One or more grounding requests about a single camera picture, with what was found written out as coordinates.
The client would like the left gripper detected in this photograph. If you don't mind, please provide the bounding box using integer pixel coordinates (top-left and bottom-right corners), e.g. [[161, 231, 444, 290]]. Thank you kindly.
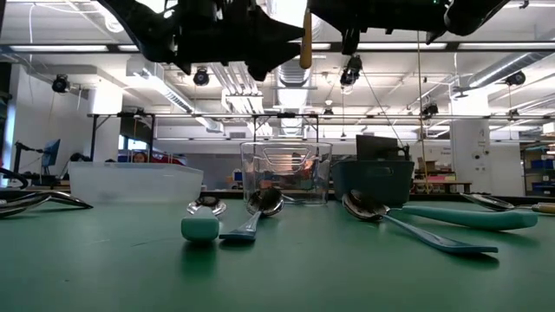
[[173, 0, 305, 82]]

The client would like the orange handled spoon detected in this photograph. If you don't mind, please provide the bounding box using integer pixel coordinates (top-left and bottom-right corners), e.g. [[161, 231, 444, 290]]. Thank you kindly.
[[460, 192, 555, 215], [0, 193, 52, 218], [299, 7, 314, 70]]

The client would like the mint handled spoon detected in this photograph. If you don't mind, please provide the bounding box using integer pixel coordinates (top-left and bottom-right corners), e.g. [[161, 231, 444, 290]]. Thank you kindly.
[[349, 189, 539, 231], [180, 195, 227, 243]]

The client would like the white ceiling pipe bundle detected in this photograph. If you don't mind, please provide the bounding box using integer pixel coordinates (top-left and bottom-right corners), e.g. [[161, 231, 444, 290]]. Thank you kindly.
[[203, 64, 265, 114]]

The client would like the white ceiling light fixture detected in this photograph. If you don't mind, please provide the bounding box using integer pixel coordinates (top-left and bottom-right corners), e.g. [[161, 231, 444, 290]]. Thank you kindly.
[[125, 60, 196, 114]]

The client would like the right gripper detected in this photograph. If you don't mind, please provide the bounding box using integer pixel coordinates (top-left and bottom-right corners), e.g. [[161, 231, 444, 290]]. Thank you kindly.
[[310, 0, 434, 56]]

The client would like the blue-grey plastic bin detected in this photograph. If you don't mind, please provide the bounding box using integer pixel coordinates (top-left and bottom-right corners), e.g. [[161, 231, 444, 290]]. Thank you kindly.
[[331, 159, 415, 207]]

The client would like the smooth silver duct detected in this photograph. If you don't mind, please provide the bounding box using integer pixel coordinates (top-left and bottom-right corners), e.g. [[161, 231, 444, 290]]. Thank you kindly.
[[467, 51, 555, 89]]

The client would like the storage shelf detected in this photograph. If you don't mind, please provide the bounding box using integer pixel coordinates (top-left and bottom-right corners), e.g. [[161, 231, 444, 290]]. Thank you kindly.
[[519, 141, 555, 197]]

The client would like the clear plastic bin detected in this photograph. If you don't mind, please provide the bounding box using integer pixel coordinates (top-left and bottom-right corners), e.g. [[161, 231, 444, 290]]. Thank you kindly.
[[239, 140, 334, 206]]

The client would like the dark monitor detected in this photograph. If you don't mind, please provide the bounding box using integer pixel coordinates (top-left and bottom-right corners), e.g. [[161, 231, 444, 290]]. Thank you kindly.
[[356, 134, 411, 162]]

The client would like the green table mat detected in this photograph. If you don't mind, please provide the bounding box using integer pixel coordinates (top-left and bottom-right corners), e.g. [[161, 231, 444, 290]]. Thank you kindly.
[[0, 197, 555, 312]]

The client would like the black overhead frame bar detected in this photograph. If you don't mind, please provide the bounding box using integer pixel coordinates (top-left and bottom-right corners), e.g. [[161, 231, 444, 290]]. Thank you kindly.
[[0, 42, 555, 54]]

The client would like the wide ribbed silver duct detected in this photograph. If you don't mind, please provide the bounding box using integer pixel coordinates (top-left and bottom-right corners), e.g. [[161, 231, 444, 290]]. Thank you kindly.
[[266, 0, 327, 136]]

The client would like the black background table frame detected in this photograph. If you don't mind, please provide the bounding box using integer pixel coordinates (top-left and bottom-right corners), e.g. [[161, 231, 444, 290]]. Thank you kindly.
[[88, 112, 156, 164]]

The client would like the translucent white plastic bin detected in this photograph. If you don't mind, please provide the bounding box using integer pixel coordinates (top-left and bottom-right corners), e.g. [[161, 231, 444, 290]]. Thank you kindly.
[[68, 161, 205, 205]]

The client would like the blue lit monitor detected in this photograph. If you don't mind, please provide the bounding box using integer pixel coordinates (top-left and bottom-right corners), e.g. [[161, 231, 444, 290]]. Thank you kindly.
[[42, 138, 62, 169]]

